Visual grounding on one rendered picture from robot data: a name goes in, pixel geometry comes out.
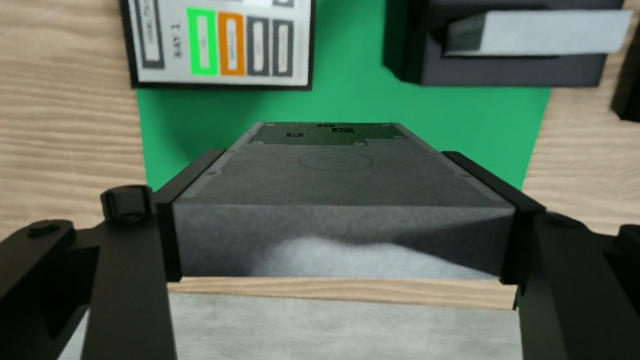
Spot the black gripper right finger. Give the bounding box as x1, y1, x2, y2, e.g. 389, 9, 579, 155
441, 151, 640, 360

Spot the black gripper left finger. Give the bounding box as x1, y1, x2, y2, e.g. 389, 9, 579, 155
0, 148, 226, 360

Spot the green mat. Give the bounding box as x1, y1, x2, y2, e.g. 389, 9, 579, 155
137, 0, 554, 192

